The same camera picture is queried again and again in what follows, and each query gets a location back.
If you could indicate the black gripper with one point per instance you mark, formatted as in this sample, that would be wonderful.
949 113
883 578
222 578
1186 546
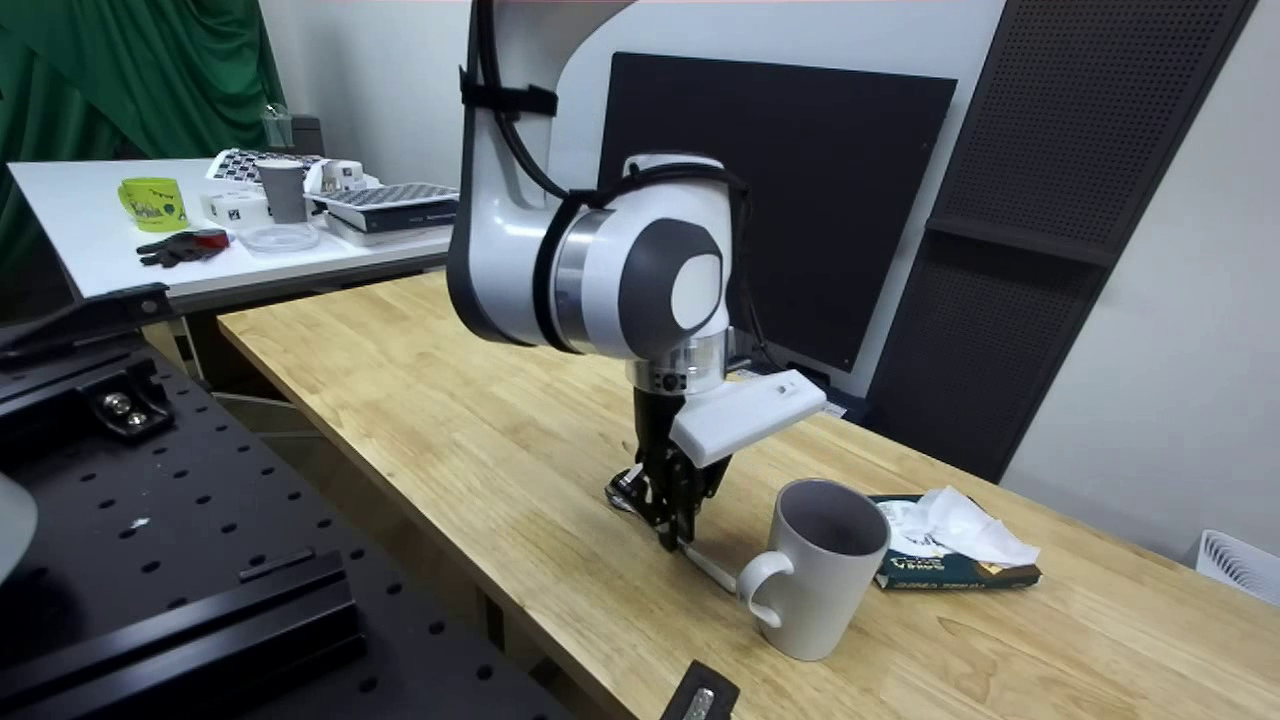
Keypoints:
656 425

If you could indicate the white ceramic mug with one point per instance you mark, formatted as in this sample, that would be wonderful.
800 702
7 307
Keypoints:
825 603

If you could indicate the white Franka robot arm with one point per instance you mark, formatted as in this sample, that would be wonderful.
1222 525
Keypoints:
505 254

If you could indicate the crumpled white tissue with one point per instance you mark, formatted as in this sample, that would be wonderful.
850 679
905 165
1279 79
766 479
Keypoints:
960 525

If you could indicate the black computer monitor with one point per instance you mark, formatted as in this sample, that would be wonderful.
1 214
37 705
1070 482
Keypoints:
841 201

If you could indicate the black and white keyboard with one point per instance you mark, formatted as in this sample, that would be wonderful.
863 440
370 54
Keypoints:
393 211

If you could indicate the silver device on side table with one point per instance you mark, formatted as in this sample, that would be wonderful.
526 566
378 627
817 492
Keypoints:
343 176

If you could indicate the clear round lid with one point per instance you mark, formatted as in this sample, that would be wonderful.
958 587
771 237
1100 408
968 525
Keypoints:
282 240

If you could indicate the black perforated breadboard table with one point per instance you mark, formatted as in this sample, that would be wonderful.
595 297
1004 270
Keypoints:
203 532

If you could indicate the grey cup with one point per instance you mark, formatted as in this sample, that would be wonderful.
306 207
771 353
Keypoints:
282 188

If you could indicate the small white box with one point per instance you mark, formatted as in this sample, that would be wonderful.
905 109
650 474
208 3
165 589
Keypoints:
235 207

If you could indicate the clear bottle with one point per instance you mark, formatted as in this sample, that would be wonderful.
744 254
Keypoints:
277 124

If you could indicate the black and red tool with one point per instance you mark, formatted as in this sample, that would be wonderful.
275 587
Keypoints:
182 244

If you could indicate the white plastic bin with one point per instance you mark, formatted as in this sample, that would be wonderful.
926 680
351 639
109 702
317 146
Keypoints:
1241 566

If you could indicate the yellow green pouch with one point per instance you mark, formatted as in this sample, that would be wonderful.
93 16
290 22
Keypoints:
155 207

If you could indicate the black metal bar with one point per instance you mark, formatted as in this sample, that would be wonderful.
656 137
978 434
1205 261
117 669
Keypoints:
80 322

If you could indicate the grey round disc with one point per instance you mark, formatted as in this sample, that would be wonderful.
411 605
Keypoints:
13 525

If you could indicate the white side table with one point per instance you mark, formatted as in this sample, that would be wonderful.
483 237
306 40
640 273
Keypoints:
67 224

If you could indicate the green curtain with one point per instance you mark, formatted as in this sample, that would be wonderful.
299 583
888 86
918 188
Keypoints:
105 81

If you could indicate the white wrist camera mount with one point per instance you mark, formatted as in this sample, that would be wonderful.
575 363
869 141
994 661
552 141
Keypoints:
742 415

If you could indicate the small black metal bracket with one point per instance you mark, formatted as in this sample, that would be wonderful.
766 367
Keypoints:
703 692

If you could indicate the black perforated wall panel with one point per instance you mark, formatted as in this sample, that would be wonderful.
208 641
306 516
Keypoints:
1067 201

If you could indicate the black aluminium rail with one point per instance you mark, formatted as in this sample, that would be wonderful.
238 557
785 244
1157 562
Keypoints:
175 641

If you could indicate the black bracket with screws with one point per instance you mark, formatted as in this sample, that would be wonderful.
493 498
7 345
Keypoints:
127 408

